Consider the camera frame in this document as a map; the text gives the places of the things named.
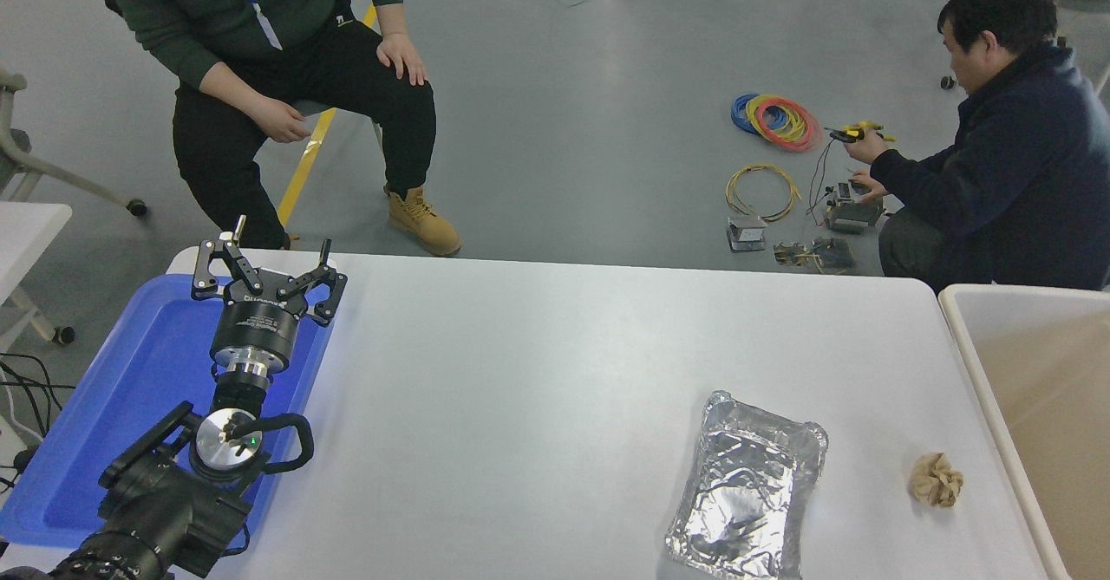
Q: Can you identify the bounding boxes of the large pale bin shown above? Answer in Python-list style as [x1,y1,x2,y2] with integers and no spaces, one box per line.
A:
[940,283,1110,580]

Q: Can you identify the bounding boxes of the small white side table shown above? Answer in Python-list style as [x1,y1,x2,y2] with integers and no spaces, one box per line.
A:
[0,203,77,344]

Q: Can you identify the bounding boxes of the black floor cables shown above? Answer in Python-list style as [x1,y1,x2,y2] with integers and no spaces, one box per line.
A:
[0,350,79,494]

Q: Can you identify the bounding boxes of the yellow handled pliers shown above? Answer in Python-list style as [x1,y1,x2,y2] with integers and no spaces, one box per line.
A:
[824,121,896,145]

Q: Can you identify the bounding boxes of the circuit board with wires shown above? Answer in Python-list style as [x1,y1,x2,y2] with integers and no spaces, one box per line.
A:
[774,238,857,274]

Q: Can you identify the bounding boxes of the small grey metal box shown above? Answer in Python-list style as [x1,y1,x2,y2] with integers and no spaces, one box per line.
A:
[727,214,769,253]

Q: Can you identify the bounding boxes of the silver foil tray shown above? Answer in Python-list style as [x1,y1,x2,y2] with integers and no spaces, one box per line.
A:
[665,391,831,580]

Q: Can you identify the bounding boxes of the pale frame wheeled chair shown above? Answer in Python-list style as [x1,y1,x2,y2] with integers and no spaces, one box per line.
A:
[0,67,148,217]

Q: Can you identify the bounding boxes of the blue red yellow wire coil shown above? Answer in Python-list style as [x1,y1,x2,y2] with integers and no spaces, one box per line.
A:
[731,93,824,153]

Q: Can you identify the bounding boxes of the grey electronic device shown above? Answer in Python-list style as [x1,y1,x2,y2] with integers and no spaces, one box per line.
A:
[824,181,885,234]

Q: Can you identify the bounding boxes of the person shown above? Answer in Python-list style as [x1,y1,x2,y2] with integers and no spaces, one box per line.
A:
[843,0,1110,293]
[94,0,462,258]

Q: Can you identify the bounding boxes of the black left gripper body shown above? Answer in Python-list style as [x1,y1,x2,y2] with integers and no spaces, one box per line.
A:
[210,285,308,371]

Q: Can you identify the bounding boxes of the yellow wire loop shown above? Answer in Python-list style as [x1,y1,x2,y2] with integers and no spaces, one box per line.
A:
[725,164,803,223]

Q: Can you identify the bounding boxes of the crumpled tan paper ball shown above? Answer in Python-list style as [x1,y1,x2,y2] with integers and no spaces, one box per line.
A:
[909,452,965,509]

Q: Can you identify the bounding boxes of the blue plastic tray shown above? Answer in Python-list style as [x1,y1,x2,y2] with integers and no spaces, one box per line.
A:
[0,273,337,551]

